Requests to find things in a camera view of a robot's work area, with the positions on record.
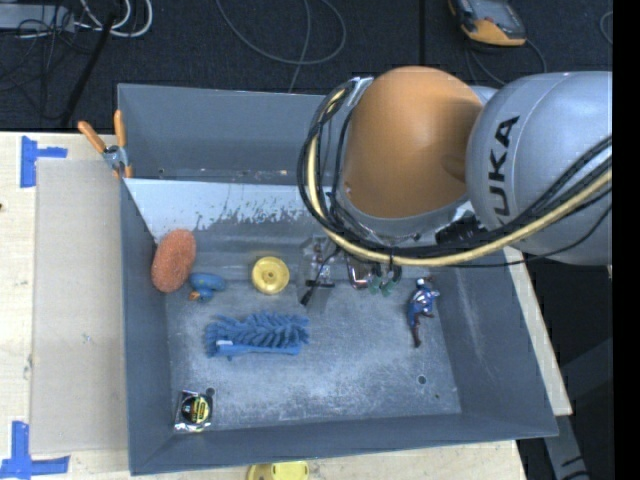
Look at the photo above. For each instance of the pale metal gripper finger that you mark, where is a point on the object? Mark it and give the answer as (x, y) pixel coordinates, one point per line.
(320, 283)
(317, 254)

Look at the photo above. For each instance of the yellow plastic disc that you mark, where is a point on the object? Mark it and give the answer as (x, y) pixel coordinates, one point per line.
(270, 275)

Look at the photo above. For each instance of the blue and red action figure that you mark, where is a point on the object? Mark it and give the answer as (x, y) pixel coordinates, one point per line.
(419, 305)

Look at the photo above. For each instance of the blue bristle brush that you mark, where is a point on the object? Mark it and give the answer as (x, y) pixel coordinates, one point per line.
(260, 335)

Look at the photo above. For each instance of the grey metal bin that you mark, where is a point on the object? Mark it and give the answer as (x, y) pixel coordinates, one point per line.
(350, 368)

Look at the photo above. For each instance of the blue toy duck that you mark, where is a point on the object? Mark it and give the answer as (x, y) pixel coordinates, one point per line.
(206, 283)

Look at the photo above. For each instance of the orange-brown oval scrubber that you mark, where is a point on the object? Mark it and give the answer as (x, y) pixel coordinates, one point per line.
(172, 260)

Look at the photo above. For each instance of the black and yellow tape measure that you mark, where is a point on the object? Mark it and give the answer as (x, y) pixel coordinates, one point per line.
(195, 410)

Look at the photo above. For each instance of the pale cardboard board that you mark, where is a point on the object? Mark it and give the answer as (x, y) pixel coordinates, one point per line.
(75, 293)

